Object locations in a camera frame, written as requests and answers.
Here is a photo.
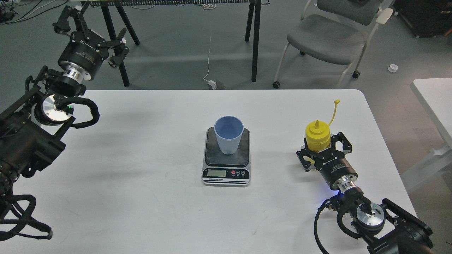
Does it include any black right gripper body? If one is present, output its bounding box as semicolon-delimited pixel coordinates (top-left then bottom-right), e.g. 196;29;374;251
314;150;357;191

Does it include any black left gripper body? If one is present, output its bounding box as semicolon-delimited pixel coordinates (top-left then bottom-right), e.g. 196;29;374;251
58;34;106;80

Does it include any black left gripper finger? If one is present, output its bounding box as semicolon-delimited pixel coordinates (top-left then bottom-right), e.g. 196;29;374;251
52;5;93;43
103;28;129;68

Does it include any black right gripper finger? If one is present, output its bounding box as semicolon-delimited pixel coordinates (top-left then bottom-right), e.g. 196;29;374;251
329;132;352;156
296;144;318;172

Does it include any yellow squeeze bottle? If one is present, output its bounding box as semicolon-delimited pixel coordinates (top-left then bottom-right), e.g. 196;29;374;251
304;99;340;153

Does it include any blue ribbed plastic cup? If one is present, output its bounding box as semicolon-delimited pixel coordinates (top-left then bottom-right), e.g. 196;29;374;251
214;116;244;155

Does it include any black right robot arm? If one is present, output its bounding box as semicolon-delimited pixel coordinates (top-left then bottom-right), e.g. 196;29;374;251
296;132;433;254

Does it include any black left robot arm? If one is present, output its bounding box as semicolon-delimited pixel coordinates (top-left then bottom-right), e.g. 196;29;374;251
0;1;140;241

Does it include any digital kitchen scale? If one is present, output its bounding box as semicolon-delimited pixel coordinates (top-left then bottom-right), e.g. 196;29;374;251
201;127;251;187

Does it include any black trestle table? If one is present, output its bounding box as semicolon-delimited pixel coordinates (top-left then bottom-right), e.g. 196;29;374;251
88;0;269;82

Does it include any small white spool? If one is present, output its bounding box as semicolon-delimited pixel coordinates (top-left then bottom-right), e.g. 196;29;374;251
387;64;399;73

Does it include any white side table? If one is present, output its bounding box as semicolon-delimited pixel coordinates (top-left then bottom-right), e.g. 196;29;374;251
401;78;452;194

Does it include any grey office chair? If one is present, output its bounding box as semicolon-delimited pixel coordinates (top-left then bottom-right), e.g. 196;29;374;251
278;0;393;88

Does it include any black cabinet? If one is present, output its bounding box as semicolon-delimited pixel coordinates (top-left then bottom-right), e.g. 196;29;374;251
393;0;452;38

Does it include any white cable with plug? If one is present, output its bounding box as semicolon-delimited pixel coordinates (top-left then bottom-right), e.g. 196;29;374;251
203;28;225;90

